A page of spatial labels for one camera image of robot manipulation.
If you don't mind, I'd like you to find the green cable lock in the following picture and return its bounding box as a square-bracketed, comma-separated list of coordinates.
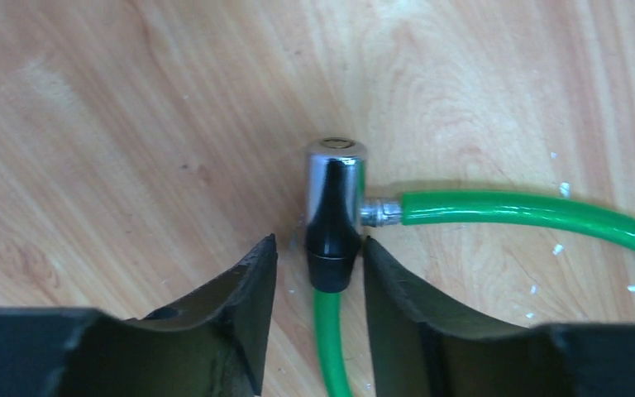
[304, 137, 635, 396]

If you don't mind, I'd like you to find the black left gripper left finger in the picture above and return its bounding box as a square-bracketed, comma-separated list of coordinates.
[126, 234, 278, 396]

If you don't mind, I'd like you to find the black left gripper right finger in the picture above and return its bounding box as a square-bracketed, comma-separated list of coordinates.
[363, 237, 524, 396]

